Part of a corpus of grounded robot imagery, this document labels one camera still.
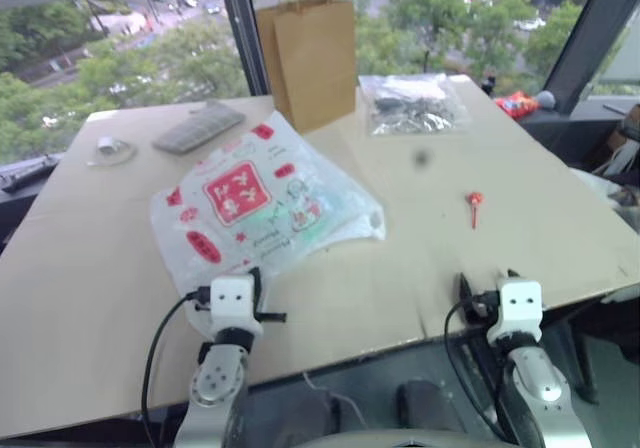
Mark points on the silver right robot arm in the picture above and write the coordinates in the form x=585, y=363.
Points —
x=537, y=383

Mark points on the dark slanted window post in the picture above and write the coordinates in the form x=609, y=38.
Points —
x=582, y=53

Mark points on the black window post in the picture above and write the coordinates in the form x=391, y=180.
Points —
x=245, y=33

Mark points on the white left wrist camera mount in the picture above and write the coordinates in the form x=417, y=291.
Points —
x=232, y=300

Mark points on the grey metal table leg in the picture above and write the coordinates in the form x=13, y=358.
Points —
x=585, y=363

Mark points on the white red-printed plastic bag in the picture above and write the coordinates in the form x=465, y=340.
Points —
x=250, y=193

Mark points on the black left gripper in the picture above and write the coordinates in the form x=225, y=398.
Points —
x=265, y=316

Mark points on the clear bag of dark parts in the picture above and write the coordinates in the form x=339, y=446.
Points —
x=412, y=105

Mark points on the pile of clutter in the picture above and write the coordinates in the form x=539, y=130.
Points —
x=622, y=168

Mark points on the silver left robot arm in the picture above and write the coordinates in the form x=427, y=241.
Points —
x=216, y=375

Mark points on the red snack packet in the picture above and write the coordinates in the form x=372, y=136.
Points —
x=517, y=104

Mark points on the grey round object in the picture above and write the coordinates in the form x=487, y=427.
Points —
x=546, y=99

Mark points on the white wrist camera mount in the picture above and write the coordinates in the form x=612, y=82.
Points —
x=232, y=300
x=520, y=303

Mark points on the small red clip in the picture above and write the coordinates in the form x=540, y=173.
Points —
x=474, y=205

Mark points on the brown paper bag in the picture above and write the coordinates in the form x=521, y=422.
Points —
x=315, y=63

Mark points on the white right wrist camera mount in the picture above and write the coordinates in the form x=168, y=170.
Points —
x=520, y=303

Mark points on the black flat device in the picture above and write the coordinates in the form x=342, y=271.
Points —
x=27, y=170

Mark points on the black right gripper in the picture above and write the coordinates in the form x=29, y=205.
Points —
x=481, y=304

